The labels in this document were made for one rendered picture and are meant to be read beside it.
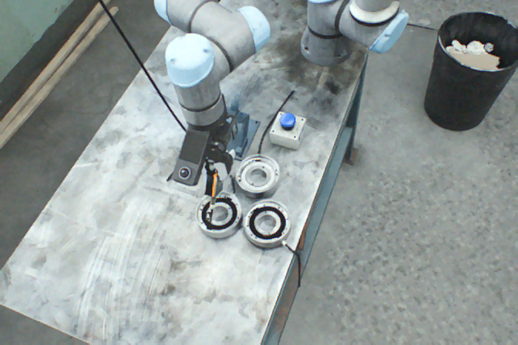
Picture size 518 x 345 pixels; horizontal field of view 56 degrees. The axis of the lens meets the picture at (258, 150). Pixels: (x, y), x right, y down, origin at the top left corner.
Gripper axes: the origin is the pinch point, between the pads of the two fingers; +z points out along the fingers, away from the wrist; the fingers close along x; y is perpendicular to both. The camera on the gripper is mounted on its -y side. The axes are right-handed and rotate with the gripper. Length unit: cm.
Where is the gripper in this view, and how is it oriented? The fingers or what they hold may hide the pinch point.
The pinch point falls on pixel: (215, 177)
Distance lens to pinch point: 103.0
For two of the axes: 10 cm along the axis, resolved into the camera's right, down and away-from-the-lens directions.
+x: -9.4, -2.5, 2.5
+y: 3.4, -7.9, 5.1
